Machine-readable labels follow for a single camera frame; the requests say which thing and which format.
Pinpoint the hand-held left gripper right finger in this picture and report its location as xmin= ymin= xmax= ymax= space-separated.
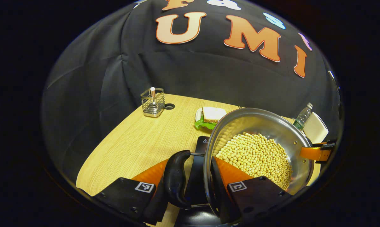
xmin=210 ymin=157 xmax=293 ymax=225

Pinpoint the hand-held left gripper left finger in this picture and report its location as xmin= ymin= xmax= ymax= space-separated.
xmin=94 ymin=158 xmax=170 ymax=225

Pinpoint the pile of soybeans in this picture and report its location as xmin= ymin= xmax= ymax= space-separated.
xmin=216 ymin=132 xmax=293 ymax=191

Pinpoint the steel pot with black handles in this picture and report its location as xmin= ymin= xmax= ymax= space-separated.
xmin=163 ymin=108 xmax=315 ymax=221

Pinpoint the black induction cooktop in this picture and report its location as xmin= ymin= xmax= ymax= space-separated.
xmin=174 ymin=136 xmax=228 ymax=227

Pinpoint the white toaster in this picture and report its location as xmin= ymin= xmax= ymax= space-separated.
xmin=303 ymin=112 xmax=329 ymax=144

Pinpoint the clear plastic bottle green label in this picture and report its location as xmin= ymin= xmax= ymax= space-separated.
xmin=293 ymin=102 xmax=313 ymax=130

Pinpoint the sandwich with lettuce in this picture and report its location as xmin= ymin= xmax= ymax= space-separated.
xmin=195 ymin=107 xmax=227 ymax=130

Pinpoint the wire utensil holder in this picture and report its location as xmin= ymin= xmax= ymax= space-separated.
xmin=140 ymin=87 xmax=165 ymax=118

